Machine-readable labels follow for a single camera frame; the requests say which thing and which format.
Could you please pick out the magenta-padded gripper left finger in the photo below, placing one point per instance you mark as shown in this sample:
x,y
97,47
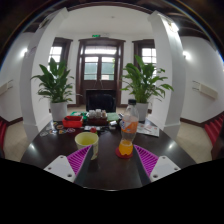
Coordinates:
x,y
61,168

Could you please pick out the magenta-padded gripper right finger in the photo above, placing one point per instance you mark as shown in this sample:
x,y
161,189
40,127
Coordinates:
x,y
163,167

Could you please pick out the orange drink plastic bottle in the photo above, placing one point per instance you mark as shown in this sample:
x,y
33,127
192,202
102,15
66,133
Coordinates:
x,y
128,128

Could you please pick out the pale yellow cup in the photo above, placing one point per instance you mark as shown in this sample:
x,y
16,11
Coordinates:
x,y
85,141

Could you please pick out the printed magazine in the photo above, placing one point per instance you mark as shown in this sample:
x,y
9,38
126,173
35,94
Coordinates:
x,y
149,130

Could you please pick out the red plastic box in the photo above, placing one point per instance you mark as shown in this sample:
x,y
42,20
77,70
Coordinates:
x,y
72,122

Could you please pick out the leafy plant in white pot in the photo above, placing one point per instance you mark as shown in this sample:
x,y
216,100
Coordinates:
x,y
58,111
144,111

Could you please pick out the green and white box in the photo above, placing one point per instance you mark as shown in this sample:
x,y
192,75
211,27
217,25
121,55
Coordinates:
x,y
78,114

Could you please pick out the box of small jars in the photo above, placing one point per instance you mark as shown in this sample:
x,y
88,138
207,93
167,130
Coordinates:
x,y
97,116

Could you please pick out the red carpeted staircase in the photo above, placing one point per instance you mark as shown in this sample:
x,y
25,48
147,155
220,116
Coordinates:
x,y
215,128
2,133

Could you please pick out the green cloth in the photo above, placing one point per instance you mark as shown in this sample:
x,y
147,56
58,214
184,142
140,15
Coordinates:
x,y
112,116

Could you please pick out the black chair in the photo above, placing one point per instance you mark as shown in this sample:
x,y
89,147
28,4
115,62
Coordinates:
x,y
101,101

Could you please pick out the dark wooden glazed door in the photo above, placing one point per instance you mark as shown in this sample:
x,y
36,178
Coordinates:
x,y
100,83

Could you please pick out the dark framed window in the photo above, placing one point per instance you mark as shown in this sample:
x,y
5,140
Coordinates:
x,y
146,55
55,53

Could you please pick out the green exit sign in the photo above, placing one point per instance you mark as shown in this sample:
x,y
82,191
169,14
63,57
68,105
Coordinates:
x,y
96,35

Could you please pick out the white wall heater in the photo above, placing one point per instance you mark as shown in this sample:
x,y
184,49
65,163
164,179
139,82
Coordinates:
x,y
5,88
206,90

